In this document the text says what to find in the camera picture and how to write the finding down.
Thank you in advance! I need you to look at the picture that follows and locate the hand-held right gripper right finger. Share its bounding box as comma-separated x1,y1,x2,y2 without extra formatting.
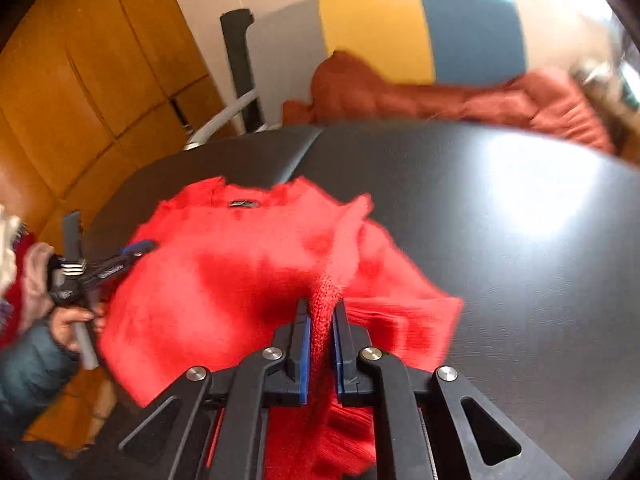
332,302,573,480

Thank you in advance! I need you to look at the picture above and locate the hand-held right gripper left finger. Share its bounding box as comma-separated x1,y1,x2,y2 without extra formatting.
118,299,313,480

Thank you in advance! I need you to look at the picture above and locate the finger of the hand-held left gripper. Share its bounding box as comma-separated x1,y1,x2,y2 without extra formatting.
86,251,151,287
121,239,158,257

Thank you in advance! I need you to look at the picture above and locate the red knit sweater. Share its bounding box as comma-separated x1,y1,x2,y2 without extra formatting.
97,176,465,480

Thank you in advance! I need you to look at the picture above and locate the person's left forearm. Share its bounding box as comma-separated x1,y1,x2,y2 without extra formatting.
0,320,81,443

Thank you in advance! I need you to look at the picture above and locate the person's left hand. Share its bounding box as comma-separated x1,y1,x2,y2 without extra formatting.
50,302,109,357

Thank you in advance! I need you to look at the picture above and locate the person's patterned knit clothing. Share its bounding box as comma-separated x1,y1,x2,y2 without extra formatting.
0,204,32,351

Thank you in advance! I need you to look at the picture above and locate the wooden wardrobe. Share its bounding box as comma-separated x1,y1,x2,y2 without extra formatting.
0,0,238,261

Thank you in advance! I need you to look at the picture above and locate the rust quilted jacket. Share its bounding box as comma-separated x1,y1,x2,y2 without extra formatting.
282,50,618,157

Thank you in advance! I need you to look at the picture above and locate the grey yellow blue chair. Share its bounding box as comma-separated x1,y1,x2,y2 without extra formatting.
184,0,532,152

